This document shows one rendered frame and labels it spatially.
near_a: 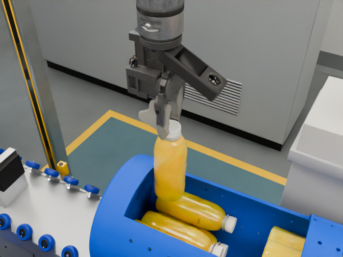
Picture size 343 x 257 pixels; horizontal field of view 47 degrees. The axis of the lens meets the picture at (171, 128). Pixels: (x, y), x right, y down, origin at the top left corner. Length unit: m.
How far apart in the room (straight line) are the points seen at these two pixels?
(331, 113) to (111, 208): 0.60
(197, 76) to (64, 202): 0.71
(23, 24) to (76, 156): 1.54
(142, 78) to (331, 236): 0.45
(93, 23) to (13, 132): 0.97
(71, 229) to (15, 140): 1.84
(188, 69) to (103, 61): 2.47
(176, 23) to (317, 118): 0.53
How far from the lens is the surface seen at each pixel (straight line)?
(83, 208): 1.20
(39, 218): 1.21
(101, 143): 2.76
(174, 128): 0.76
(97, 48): 3.06
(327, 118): 1.05
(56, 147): 1.59
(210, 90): 0.64
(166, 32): 0.62
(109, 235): 0.83
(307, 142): 1.04
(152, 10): 0.61
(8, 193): 1.25
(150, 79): 0.67
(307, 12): 2.19
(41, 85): 1.41
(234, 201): 0.98
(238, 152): 2.70
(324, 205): 1.18
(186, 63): 0.65
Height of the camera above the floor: 1.86
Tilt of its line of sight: 41 degrees down
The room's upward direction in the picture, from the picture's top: straight up
